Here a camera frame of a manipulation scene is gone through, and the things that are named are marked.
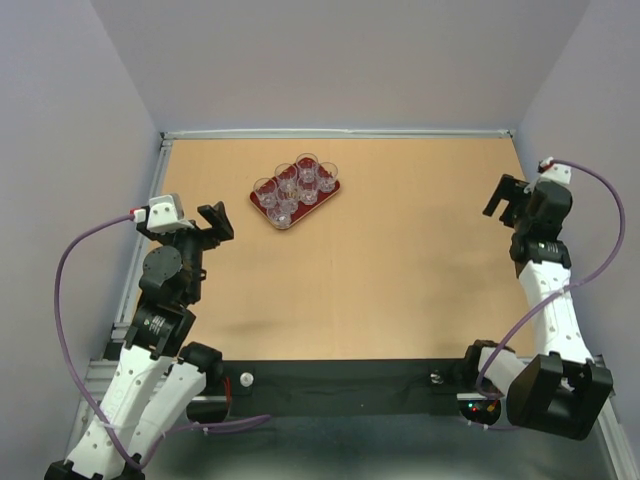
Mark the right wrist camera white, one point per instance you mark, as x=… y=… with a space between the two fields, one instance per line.
x=550 y=170

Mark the clear glass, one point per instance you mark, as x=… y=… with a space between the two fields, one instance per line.
x=308 y=191
x=327 y=173
x=286 y=175
x=281 y=213
x=265 y=190
x=307 y=165

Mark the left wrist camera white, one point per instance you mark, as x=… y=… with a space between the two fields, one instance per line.
x=163 y=214

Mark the white knob on base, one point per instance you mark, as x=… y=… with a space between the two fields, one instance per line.
x=246 y=379

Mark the circuit board with leds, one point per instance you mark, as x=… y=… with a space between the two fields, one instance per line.
x=480 y=410

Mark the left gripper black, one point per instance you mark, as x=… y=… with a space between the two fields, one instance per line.
x=219 y=231

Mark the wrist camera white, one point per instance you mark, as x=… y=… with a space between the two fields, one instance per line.
x=163 y=214
x=550 y=170

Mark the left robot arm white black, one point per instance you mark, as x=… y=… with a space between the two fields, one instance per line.
x=158 y=372

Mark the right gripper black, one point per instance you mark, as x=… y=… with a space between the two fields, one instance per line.
x=511 y=186

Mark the black base bar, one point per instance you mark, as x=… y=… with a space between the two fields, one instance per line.
x=333 y=388

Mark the red lacquer tray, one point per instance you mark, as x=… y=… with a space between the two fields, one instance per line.
x=302 y=210

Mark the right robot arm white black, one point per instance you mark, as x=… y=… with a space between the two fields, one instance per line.
x=561 y=390

